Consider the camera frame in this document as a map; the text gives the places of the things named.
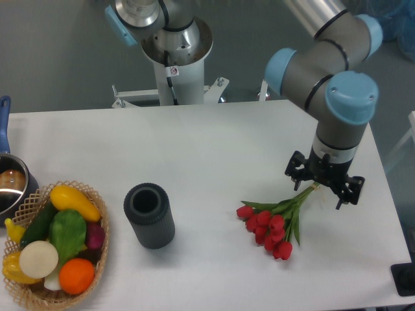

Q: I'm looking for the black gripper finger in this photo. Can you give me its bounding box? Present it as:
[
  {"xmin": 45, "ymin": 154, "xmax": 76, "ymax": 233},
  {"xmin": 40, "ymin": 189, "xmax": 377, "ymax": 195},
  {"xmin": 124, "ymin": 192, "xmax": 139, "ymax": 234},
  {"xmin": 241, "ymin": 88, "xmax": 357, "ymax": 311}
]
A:
[
  {"xmin": 285, "ymin": 151, "xmax": 310, "ymax": 190},
  {"xmin": 333, "ymin": 175, "xmax": 365, "ymax": 210}
]

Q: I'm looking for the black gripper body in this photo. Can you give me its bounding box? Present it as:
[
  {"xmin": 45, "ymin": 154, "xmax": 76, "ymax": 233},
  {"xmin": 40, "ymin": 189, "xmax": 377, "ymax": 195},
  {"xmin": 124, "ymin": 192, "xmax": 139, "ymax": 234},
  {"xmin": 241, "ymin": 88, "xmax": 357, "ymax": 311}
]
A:
[{"xmin": 304, "ymin": 145, "xmax": 353, "ymax": 191}]

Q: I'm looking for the red tulip bouquet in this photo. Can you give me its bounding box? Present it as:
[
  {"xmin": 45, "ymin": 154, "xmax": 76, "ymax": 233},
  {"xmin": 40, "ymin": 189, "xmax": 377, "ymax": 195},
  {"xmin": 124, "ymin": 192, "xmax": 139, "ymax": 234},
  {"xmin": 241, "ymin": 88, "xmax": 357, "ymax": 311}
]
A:
[{"xmin": 236, "ymin": 182, "xmax": 319, "ymax": 260}]

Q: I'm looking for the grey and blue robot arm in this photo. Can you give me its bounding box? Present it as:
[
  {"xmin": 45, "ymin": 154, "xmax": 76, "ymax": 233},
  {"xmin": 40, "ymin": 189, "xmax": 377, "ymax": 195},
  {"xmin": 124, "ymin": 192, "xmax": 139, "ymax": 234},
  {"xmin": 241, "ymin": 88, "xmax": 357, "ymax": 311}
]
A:
[{"xmin": 104, "ymin": 1, "xmax": 383, "ymax": 205}]

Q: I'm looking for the black device at edge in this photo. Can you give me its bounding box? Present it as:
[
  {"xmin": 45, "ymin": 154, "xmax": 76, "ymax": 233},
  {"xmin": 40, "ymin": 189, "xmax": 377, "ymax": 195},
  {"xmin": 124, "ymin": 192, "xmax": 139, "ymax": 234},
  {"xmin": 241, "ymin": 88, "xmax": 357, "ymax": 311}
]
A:
[{"xmin": 390, "ymin": 262, "xmax": 414, "ymax": 297}]

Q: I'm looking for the dark grey ribbed vase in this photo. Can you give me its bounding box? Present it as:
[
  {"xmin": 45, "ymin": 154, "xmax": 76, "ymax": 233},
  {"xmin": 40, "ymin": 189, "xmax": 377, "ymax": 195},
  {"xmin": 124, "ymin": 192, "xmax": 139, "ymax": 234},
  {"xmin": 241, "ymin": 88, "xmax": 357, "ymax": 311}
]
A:
[{"xmin": 123, "ymin": 183, "xmax": 175, "ymax": 249}]

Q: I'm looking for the blue plastic bag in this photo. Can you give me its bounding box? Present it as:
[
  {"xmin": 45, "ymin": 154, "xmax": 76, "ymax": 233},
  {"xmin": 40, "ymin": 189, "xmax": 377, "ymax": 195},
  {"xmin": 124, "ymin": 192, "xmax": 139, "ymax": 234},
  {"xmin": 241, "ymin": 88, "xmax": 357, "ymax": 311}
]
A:
[{"xmin": 381, "ymin": 1, "xmax": 414, "ymax": 62}]

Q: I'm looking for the purple red onion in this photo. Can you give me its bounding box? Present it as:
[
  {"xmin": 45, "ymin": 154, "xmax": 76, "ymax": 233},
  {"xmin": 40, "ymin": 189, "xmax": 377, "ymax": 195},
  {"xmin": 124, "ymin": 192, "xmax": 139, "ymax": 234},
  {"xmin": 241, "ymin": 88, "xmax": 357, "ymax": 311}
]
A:
[{"xmin": 85, "ymin": 222, "xmax": 106, "ymax": 250}]

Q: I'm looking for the yellow squash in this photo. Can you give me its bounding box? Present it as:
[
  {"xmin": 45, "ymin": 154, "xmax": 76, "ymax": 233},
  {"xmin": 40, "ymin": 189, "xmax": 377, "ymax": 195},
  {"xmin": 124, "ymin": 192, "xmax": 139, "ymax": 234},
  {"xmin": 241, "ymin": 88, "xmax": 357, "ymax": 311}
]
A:
[{"xmin": 49, "ymin": 185, "xmax": 101, "ymax": 222}]

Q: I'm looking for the green lettuce leaf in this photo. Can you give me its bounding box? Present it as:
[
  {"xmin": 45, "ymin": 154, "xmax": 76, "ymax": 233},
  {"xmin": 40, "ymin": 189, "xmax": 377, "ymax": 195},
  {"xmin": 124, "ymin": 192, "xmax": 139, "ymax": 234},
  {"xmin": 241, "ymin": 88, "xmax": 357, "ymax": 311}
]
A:
[{"xmin": 49, "ymin": 209, "xmax": 86, "ymax": 268}]

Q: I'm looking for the orange fruit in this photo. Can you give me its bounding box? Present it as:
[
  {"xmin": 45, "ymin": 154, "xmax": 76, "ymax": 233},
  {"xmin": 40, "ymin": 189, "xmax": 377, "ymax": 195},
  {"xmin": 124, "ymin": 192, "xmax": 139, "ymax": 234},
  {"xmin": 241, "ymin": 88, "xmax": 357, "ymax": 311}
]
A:
[{"xmin": 59, "ymin": 258, "xmax": 95, "ymax": 295}]

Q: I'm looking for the green cucumber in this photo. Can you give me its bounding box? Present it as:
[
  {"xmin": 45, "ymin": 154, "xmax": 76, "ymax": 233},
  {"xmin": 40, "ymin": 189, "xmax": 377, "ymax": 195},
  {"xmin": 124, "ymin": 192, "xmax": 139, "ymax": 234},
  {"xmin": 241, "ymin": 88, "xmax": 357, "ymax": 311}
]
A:
[{"xmin": 19, "ymin": 201, "xmax": 58, "ymax": 249}]

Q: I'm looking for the white daikon radish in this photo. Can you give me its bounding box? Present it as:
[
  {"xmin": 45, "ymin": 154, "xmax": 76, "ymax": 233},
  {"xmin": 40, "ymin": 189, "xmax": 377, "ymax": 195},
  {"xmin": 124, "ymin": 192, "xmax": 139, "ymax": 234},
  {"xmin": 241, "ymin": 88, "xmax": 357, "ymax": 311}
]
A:
[{"xmin": 19, "ymin": 240, "xmax": 62, "ymax": 291}]

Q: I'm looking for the woven wicker basket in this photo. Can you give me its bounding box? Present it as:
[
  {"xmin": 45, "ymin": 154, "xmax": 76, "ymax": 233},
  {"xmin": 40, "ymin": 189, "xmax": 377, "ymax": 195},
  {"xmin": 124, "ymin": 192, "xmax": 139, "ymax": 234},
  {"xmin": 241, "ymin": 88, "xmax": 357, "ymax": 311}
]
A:
[{"xmin": 1, "ymin": 181, "xmax": 110, "ymax": 310}]

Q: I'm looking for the yellow bell pepper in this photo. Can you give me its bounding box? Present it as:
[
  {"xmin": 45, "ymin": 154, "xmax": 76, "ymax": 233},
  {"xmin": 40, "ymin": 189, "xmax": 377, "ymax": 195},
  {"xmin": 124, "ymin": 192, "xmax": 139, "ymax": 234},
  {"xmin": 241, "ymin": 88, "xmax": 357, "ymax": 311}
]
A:
[{"xmin": 2, "ymin": 251, "xmax": 42, "ymax": 284}]

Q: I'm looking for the white frame at right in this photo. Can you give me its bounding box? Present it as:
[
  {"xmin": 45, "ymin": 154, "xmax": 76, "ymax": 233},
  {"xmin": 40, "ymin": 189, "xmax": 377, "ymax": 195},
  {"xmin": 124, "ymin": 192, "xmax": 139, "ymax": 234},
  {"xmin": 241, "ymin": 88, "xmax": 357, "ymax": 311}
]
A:
[{"xmin": 383, "ymin": 111, "xmax": 414, "ymax": 174}]

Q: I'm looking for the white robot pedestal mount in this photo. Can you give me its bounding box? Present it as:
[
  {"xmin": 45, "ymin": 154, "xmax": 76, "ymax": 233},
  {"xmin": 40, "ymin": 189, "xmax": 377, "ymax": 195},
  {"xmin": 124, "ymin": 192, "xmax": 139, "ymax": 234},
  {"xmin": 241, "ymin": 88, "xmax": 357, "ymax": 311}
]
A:
[{"xmin": 111, "ymin": 17, "xmax": 272, "ymax": 109}]

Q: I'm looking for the blue handled saucepan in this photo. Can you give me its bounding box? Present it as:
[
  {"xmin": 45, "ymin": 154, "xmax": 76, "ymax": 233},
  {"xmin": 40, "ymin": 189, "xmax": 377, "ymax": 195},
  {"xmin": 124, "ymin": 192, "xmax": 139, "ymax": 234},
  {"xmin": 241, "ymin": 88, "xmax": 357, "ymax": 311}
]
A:
[{"xmin": 1, "ymin": 95, "xmax": 38, "ymax": 227}]

